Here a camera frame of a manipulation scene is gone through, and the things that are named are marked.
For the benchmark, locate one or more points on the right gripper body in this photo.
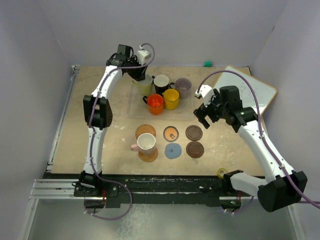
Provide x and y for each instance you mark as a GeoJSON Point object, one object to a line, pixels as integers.
{"type": "Point", "coordinates": [215, 110]}

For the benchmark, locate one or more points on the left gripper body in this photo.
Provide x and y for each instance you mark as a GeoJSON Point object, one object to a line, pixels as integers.
{"type": "Point", "coordinates": [136, 73]}

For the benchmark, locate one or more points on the olive green mug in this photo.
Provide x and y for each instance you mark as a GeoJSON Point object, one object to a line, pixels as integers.
{"type": "Point", "coordinates": [145, 86]}

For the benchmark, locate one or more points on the black mug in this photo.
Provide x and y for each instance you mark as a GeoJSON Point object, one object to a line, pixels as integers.
{"type": "Point", "coordinates": [161, 83]}

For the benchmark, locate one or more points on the dark wooden coaster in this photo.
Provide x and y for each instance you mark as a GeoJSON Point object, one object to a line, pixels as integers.
{"type": "Point", "coordinates": [195, 149]}
{"type": "Point", "coordinates": [193, 132]}

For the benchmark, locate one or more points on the yellow mug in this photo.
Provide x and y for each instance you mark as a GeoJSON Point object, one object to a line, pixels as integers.
{"type": "Point", "coordinates": [171, 99]}

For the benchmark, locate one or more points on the purple grey mug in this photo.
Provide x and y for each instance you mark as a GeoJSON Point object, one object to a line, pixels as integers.
{"type": "Point", "coordinates": [183, 86]}

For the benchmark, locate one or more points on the orange black rimmed coaster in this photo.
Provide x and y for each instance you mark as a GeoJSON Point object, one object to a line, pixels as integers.
{"type": "Point", "coordinates": [170, 134]}

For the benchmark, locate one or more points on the woven rattan coaster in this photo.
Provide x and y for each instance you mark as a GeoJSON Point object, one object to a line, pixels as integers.
{"type": "Point", "coordinates": [145, 128]}
{"type": "Point", "coordinates": [148, 158]}

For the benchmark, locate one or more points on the blue smiley coaster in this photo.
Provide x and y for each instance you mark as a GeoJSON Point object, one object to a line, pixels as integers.
{"type": "Point", "coordinates": [172, 150]}

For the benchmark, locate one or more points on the pink mug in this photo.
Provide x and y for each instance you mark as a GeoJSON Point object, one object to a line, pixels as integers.
{"type": "Point", "coordinates": [145, 144]}

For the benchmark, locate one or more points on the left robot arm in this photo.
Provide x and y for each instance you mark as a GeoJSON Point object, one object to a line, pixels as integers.
{"type": "Point", "coordinates": [97, 110]}

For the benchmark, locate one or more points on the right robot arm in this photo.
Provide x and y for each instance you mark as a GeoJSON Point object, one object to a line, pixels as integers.
{"type": "Point", "coordinates": [281, 184]}

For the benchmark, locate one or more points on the orange mug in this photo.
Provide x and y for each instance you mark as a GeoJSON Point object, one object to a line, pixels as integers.
{"type": "Point", "coordinates": [155, 103]}

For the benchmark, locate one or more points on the clear plastic tray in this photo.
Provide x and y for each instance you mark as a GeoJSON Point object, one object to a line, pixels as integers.
{"type": "Point", "coordinates": [136, 108]}

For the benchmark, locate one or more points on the green object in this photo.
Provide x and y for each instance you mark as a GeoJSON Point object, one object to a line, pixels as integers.
{"type": "Point", "coordinates": [208, 64]}

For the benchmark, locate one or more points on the small whiteboard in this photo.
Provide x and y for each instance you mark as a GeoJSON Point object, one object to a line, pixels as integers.
{"type": "Point", "coordinates": [263, 92]}

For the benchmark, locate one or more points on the yellow tape roll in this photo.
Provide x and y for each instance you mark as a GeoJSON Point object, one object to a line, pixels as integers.
{"type": "Point", "coordinates": [221, 172]}

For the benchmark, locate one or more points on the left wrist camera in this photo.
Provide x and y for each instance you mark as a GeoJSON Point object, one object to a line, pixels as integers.
{"type": "Point", "coordinates": [143, 55]}

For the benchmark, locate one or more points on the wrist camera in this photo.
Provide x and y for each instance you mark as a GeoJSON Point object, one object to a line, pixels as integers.
{"type": "Point", "coordinates": [206, 92]}
{"type": "Point", "coordinates": [143, 55]}

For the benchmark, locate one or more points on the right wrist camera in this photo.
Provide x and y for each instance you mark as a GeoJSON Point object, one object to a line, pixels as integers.
{"type": "Point", "coordinates": [206, 92]}

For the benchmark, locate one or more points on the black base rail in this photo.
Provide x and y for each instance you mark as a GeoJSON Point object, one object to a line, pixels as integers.
{"type": "Point", "coordinates": [119, 189]}

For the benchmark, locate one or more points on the aluminium frame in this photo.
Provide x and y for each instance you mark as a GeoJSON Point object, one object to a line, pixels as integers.
{"type": "Point", "coordinates": [50, 189]}

